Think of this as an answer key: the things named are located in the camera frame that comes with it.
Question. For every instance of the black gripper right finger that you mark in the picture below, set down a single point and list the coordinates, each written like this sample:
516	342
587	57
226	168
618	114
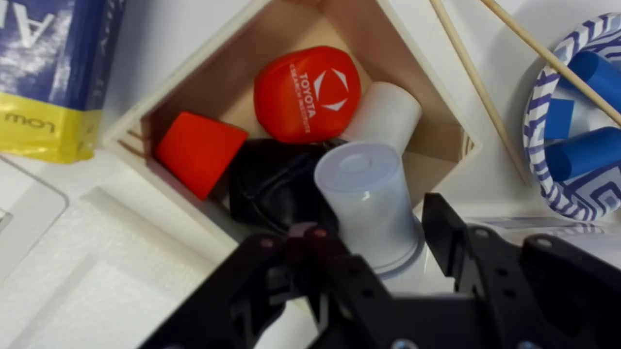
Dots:
517	292

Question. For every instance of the blue and yellow book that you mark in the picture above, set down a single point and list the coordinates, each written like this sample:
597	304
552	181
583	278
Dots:
60	59

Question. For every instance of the black object in box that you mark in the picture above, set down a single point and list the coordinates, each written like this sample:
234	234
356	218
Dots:
273	185

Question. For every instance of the clear plastic sheet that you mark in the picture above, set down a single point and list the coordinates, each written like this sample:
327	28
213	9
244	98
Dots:
27	214

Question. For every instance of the orange Toyota foam ball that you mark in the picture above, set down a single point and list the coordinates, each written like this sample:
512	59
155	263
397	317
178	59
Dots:
308	94

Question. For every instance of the white cylinder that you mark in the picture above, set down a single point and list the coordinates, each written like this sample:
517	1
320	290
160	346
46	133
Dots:
389	117

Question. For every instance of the translucent white cup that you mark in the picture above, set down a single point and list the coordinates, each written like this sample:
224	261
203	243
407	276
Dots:
370	201

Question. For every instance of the small wooden box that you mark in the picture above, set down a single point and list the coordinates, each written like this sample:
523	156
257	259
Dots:
215	84

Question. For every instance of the short blue foam cylinder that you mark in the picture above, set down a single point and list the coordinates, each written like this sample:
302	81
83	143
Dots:
560	119

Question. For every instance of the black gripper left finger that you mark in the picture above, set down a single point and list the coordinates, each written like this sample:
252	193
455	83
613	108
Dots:
273	292

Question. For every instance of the red cup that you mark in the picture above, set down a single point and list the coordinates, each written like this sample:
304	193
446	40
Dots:
197	152

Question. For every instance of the wooden chopstick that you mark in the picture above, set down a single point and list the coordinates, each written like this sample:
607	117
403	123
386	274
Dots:
479	84
550	59

